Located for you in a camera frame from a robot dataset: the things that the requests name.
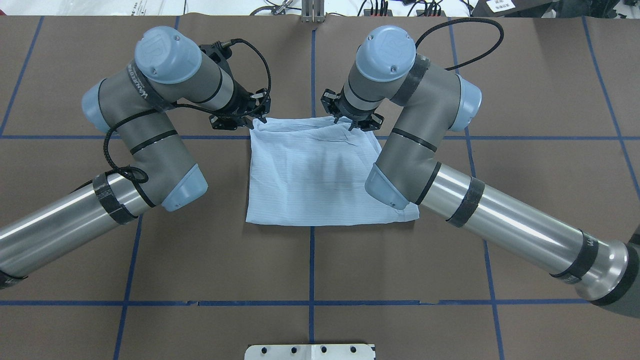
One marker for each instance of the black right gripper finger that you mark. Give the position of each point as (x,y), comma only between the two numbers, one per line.
(369,123)
(329,101)

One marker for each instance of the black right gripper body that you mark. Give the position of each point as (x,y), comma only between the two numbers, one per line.
(353,114)

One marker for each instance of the light blue button-up shirt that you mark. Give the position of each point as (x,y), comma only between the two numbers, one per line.
(312,172)

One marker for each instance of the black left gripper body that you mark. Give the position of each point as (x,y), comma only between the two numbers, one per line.
(242,101)

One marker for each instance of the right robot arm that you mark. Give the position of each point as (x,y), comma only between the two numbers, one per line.
(436,100)

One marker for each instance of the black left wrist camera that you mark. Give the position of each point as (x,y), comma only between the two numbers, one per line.
(219,52)

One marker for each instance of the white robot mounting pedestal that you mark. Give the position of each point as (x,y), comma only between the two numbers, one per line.
(327,351)

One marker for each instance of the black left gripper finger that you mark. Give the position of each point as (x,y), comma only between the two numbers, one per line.
(262,105)
(230,123)

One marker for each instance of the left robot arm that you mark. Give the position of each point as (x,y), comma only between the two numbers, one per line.
(149,164)

